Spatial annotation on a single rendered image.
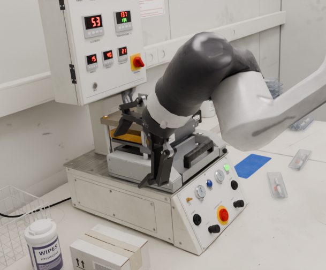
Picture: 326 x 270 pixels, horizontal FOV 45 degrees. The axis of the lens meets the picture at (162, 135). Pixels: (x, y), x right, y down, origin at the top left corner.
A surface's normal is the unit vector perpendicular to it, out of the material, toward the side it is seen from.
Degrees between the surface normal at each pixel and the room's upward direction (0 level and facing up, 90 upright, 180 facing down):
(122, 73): 90
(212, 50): 41
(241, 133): 98
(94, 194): 90
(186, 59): 77
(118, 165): 90
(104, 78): 90
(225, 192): 65
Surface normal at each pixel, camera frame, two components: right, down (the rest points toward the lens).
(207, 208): 0.70, -0.26
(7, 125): 0.81, 0.14
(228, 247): -0.07, -0.93
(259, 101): -0.26, -0.50
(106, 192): -0.59, 0.33
